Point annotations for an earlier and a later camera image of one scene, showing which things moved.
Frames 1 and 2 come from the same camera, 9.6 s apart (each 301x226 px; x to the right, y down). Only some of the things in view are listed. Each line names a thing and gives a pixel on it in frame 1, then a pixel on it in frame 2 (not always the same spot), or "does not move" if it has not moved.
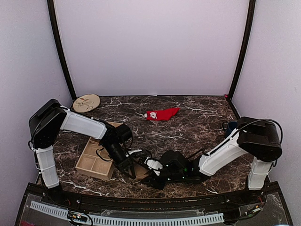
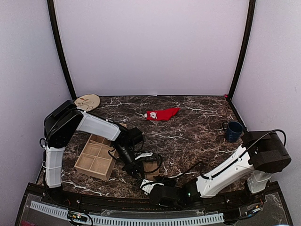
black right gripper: x=159 y=185 to x=170 y=181
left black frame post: x=51 y=9 does not move
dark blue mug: x=229 y=127 does not move
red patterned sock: x=161 y=115 does not move
